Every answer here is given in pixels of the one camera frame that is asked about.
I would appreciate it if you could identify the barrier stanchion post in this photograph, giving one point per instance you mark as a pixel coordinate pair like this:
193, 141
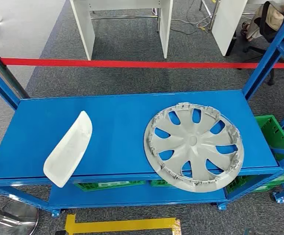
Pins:
7, 76

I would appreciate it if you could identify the white plastic trim part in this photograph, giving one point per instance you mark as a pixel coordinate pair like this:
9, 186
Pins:
68, 152

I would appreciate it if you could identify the white desk with chrome bar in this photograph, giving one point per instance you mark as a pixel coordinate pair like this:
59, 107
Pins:
85, 29

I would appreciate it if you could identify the grey plastic wheel cover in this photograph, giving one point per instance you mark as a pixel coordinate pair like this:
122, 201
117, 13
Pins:
193, 141

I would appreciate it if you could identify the blue metal shelf rack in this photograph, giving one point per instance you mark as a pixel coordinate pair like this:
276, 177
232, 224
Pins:
119, 129

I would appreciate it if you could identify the chrome stanchion with round base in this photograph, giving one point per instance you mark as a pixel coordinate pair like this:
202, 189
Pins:
19, 217

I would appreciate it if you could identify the green plastic crate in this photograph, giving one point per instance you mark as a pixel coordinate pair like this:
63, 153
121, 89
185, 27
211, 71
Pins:
274, 133
160, 183

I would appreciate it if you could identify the red barrier belt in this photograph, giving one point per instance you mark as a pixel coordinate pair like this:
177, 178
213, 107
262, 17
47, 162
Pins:
132, 64

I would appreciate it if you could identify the black office chair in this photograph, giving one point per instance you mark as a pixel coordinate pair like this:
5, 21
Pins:
266, 29

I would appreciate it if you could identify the person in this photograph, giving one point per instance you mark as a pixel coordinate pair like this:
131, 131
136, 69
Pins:
274, 18

